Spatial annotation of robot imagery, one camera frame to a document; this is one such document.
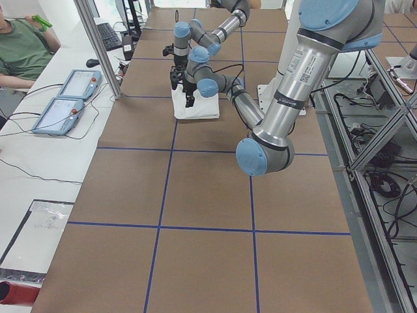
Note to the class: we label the person in green shirt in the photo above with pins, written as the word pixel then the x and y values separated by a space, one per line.
pixel 26 50

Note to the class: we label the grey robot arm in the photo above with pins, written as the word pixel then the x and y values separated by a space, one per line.
pixel 193 30
pixel 327 28

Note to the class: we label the upper teach pendant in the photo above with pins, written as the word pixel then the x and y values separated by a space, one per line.
pixel 80 84

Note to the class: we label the aluminium frame post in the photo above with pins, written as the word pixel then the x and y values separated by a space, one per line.
pixel 86 16

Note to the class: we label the white long-sleeve printed shirt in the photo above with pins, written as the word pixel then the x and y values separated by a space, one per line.
pixel 203 108

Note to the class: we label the black metal frame rack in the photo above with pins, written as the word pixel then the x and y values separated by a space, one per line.
pixel 366 106

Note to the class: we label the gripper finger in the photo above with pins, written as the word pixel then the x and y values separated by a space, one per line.
pixel 174 83
pixel 189 101

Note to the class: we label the red cylinder object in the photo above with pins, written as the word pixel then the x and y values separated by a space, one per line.
pixel 18 294

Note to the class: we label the black computer keyboard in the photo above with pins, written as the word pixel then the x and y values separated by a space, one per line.
pixel 109 37

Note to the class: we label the green handheld object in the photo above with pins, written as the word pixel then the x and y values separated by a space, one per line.
pixel 41 21

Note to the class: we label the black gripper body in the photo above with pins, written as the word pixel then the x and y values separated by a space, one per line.
pixel 188 89
pixel 178 62

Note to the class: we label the plastic bag on table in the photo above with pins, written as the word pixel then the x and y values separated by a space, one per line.
pixel 29 253

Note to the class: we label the lower teach pendant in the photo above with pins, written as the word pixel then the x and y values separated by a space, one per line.
pixel 59 117

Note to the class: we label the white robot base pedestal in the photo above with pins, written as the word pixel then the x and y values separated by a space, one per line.
pixel 266 92

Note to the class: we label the teach pendant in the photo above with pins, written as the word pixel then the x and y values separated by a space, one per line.
pixel 59 117
pixel 80 84

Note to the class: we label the black computer mouse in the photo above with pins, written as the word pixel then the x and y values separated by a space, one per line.
pixel 90 63

